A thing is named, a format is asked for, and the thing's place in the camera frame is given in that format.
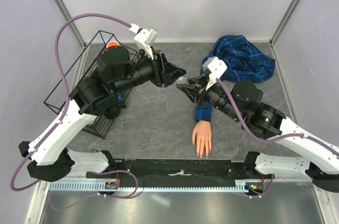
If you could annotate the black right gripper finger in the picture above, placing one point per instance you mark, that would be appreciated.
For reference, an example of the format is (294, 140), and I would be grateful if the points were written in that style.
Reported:
(190, 91)
(199, 80)

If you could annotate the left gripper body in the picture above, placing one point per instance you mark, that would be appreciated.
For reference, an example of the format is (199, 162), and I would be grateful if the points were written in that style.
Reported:
(159, 74)

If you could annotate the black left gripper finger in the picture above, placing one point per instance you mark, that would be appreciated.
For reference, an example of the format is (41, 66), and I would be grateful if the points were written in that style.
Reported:
(172, 78)
(172, 69)

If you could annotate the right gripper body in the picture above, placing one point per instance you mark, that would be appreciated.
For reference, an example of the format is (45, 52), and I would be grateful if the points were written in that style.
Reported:
(205, 89)

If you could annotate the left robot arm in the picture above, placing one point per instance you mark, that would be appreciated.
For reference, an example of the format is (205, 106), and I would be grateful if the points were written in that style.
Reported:
(50, 158)

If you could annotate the mannequin hand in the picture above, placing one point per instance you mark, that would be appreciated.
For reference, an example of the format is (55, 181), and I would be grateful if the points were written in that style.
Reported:
(202, 138)

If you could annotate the blue glass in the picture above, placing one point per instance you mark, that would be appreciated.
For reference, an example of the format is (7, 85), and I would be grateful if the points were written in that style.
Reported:
(121, 97)

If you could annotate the blue plaid shirt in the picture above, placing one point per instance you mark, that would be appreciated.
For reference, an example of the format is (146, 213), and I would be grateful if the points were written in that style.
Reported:
(243, 59)

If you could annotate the orange mug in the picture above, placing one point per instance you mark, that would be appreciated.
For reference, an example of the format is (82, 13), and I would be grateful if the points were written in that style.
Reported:
(112, 44)

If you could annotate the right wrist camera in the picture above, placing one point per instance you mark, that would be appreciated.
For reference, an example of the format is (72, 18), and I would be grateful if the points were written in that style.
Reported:
(215, 69)

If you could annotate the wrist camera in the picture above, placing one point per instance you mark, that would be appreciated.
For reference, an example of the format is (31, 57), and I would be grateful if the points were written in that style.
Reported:
(144, 39)
(215, 69)

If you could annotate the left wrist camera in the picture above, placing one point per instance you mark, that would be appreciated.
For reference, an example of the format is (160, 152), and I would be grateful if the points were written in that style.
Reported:
(144, 39)

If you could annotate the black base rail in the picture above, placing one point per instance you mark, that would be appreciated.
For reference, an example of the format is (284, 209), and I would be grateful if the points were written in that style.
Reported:
(140, 168)

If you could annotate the black wire dish rack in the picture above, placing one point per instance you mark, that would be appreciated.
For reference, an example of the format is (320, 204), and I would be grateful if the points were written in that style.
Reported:
(112, 71)

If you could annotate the light blue cable duct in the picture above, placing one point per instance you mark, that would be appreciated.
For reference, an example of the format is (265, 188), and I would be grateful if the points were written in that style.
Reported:
(156, 184)

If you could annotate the aluminium corner post left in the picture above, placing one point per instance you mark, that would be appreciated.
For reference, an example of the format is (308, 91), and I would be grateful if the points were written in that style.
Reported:
(73, 28)

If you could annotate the aluminium corner post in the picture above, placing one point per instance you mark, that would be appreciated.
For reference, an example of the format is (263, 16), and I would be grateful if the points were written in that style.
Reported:
(284, 21)
(73, 28)

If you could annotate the aluminium corner post right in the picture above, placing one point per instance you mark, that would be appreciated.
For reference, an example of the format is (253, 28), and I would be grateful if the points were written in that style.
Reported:
(284, 21)

